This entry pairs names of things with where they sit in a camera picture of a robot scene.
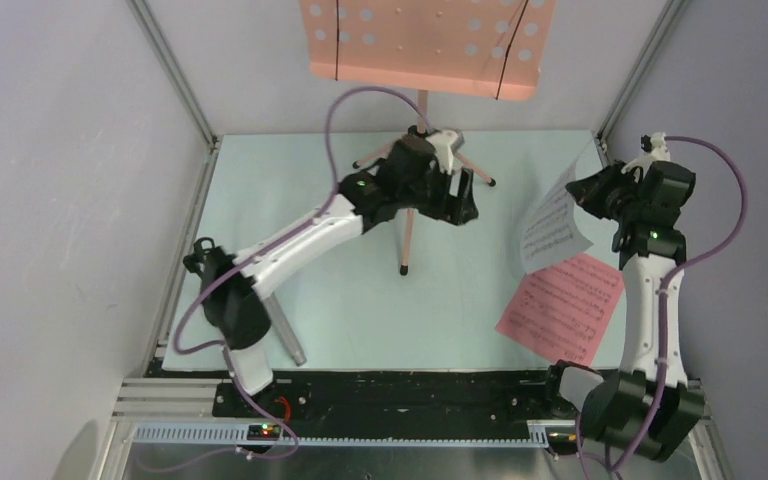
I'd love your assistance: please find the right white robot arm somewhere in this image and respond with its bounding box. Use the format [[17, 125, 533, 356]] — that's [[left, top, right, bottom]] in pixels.
[[540, 160, 705, 462]]

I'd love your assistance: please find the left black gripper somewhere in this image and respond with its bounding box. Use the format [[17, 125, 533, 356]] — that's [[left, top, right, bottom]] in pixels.
[[398, 161, 477, 227]]

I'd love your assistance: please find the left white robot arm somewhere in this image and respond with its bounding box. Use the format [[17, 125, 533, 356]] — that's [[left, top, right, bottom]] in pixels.
[[183, 130, 478, 417]]

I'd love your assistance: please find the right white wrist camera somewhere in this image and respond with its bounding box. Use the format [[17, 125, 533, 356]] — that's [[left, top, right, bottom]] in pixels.
[[622, 132, 671, 181]]

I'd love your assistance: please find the grey metal microphone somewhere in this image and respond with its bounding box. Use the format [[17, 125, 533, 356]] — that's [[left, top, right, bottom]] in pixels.
[[264, 294, 307, 366]]

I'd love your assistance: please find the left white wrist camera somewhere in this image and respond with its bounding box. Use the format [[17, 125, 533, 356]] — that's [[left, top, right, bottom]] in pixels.
[[425, 129, 465, 175]]

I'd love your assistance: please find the white sheet music page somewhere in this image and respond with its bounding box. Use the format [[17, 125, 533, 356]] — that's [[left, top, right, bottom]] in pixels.
[[517, 147, 593, 275]]

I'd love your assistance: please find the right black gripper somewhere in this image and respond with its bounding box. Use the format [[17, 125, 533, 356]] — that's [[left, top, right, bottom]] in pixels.
[[564, 159, 642, 224]]

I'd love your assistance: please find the pink paper sheet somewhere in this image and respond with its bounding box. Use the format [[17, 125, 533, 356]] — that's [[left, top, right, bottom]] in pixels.
[[495, 253, 624, 366]]

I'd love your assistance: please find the right aluminium frame post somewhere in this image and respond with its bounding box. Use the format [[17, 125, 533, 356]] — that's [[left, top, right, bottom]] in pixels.
[[596, 0, 690, 142]]

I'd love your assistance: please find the left aluminium frame post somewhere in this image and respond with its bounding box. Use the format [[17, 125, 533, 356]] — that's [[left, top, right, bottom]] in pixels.
[[125, 0, 218, 152]]

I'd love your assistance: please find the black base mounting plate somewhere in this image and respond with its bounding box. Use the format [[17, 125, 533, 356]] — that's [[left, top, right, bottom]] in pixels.
[[212, 370, 576, 438]]

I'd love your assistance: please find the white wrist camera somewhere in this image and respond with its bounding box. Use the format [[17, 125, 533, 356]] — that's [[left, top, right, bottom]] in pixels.
[[425, 129, 465, 175], [622, 132, 671, 181]]

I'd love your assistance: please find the aluminium frame post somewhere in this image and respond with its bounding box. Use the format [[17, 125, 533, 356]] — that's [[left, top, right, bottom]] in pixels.
[[596, 0, 690, 142], [125, 0, 218, 152]]

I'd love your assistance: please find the white slotted cable duct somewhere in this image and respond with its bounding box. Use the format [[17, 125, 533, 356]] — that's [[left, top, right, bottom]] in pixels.
[[132, 422, 549, 448]]

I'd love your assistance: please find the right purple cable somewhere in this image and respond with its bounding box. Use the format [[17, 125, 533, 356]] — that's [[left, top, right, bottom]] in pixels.
[[573, 135, 750, 480]]

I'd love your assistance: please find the pink music stand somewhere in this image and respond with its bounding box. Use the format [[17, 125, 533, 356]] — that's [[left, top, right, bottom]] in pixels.
[[299, 0, 558, 277]]

